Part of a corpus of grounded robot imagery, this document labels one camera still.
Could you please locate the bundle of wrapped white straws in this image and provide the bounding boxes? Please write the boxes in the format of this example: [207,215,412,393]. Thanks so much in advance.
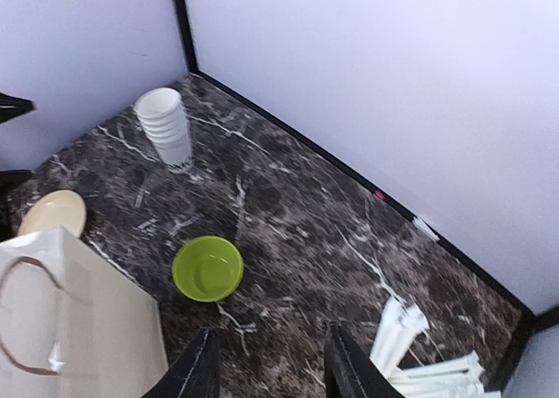
[369,296,503,398]

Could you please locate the stack of white paper cups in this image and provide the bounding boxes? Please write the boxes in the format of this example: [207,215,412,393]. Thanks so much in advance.
[133,87,193,174]

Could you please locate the beige round plate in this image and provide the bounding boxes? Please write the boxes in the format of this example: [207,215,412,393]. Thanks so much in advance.
[17,189,86,238]

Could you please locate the cream paper bag with handles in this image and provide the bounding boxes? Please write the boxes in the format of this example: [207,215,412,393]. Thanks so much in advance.
[1,228,169,397]

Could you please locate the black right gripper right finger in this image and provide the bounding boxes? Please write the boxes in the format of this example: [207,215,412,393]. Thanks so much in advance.
[324,322,404,398]

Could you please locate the lime green bowl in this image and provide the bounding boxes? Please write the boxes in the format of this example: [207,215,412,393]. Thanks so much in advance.
[172,236,245,303]

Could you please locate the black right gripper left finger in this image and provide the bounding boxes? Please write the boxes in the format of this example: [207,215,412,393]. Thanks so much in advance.
[148,329,220,398]

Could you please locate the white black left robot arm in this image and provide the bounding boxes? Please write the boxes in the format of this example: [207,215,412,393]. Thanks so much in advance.
[1,93,36,241]

